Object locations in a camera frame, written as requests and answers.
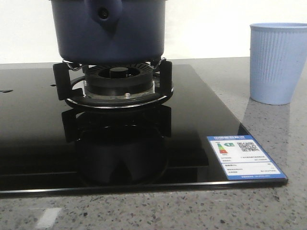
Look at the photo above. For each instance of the light blue ribbed cup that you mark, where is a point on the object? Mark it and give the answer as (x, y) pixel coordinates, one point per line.
(278, 52)

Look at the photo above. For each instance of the black pot support grate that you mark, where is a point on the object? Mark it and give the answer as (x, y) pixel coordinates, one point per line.
(70, 83)

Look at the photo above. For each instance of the dark blue cooking pot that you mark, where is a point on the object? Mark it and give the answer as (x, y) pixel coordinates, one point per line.
(109, 31)

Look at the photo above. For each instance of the black gas burner head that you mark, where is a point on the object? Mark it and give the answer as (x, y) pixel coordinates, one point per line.
(119, 80)

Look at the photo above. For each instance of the blue energy label sticker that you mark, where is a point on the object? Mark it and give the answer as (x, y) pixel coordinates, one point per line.
(242, 158)

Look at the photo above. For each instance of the black glass stove top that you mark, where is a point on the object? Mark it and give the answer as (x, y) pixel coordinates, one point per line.
(49, 148)

